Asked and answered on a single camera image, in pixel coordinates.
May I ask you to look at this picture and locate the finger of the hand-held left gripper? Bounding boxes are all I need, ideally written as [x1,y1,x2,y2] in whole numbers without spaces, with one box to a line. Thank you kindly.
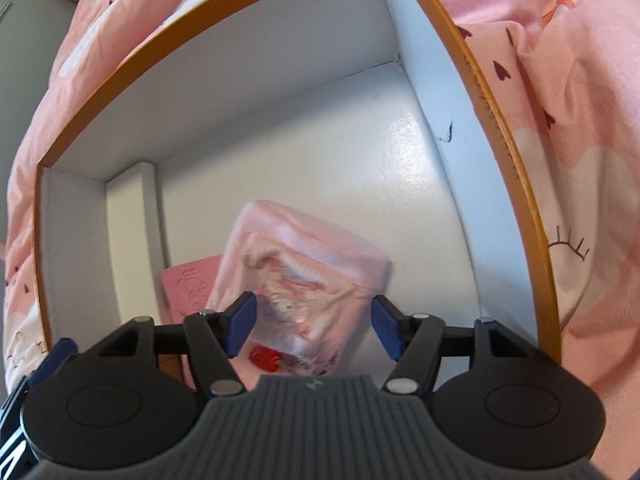
[25,338,79,391]

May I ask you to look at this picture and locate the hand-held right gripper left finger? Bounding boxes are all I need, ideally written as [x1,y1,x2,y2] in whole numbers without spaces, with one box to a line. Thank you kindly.
[92,291,257,398]

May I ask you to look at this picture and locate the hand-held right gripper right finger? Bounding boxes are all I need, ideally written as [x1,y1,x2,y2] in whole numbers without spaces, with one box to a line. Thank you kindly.
[371,295,533,396]

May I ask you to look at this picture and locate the pink embossed box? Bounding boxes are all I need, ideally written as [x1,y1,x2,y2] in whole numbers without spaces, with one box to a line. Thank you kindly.
[161,254,223,326]

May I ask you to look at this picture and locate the pink plastic packet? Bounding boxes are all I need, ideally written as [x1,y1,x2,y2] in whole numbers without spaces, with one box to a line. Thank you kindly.
[202,200,392,378]

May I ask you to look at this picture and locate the long white box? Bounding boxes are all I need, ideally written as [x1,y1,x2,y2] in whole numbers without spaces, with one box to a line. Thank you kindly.
[104,161,167,326]

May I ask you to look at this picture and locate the orange cardboard box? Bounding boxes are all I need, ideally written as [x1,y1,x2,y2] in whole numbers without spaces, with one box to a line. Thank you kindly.
[34,0,562,366]

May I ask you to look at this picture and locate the pink printed blanket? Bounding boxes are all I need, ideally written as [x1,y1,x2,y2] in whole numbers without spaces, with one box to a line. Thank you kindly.
[0,0,640,480]

